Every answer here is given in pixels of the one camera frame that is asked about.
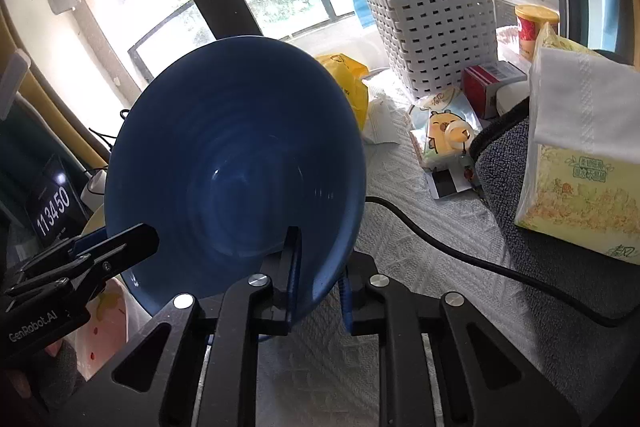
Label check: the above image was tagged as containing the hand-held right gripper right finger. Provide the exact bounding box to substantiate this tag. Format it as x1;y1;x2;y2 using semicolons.
339;253;583;427

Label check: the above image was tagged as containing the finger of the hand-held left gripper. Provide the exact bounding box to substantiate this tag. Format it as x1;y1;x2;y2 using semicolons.
4;223;161;314
20;231;108;280

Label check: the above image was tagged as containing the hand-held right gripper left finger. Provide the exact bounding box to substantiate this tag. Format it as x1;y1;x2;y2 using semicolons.
65;226;305;427

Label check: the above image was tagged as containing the pink speckled bowl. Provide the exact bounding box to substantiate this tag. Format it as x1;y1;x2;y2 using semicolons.
75;287;151;380

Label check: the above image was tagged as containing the large blue bowl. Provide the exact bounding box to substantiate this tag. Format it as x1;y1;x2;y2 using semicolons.
103;35;367;330

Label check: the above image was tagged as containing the black tablet clock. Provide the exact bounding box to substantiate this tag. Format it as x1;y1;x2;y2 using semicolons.
24;154;90;240

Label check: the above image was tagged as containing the teal curtain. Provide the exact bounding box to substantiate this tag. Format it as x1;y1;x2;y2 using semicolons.
0;92;66;228

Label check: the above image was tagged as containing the yellow curtain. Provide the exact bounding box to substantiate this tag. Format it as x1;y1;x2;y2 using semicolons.
0;0;113;168

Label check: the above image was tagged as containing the white textured tablecloth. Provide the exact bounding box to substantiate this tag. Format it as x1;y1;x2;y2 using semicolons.
125;72;601;427

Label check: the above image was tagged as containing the white plastic packet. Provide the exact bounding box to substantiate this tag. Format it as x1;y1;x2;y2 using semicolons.
362;72;416;145

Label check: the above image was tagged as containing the yellow plastic bag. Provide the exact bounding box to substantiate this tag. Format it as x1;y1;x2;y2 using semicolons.
315;53;371;132

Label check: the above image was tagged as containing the cartoon print tissue packet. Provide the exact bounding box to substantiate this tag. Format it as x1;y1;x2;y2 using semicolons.
409;88;485;172

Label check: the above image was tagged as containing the dark grey cloth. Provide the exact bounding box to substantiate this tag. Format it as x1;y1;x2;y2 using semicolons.
469;97;640;427

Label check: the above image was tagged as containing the yellow tissue pack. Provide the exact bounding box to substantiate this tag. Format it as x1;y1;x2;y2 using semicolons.
514;22;640;265

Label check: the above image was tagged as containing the red box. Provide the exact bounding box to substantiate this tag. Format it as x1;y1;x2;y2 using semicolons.
461;61;528;120

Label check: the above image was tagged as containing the white lattice basket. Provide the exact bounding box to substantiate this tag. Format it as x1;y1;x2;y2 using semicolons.
357;0;498;100

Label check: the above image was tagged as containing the white air conditioner unit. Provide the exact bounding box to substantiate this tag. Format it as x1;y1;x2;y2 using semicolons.
492;0;558;25

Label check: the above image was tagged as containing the yellow-lid can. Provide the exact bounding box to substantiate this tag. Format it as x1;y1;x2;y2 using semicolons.
515;4;560;62

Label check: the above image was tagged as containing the black white-charger cable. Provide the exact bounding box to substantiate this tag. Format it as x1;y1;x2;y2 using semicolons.
89;109;132;168

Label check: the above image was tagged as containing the long black cable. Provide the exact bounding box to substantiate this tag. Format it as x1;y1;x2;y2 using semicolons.
365;196;640;329

